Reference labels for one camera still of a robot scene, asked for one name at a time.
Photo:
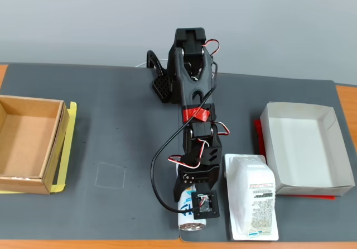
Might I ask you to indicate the red tape strip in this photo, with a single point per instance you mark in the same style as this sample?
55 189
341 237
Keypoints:
200 114

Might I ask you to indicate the red paper sheet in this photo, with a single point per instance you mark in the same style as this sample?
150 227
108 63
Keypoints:
258 137

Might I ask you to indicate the white paper box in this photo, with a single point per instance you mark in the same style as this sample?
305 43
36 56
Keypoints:
301 148

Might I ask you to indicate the white blue printed drink can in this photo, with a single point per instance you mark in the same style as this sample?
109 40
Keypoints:
185 217

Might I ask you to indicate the grey textured mat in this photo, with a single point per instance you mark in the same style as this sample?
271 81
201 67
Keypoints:
125 120
240 106

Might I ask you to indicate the brown cardboard box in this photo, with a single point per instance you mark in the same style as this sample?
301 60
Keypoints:
25 137

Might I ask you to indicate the black-framed wrist camera module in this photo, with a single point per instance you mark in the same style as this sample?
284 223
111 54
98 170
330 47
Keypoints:
206 204

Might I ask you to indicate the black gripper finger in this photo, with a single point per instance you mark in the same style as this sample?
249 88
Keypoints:
178 191

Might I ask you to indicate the white plastic blister package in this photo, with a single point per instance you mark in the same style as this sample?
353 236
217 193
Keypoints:
251 204

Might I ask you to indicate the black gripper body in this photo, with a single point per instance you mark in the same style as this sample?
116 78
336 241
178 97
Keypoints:
201 177

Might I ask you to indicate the yellow paper sheet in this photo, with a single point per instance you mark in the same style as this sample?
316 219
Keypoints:
65 154

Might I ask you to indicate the black perforated table clamp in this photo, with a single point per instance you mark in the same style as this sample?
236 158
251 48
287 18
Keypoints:
161 88

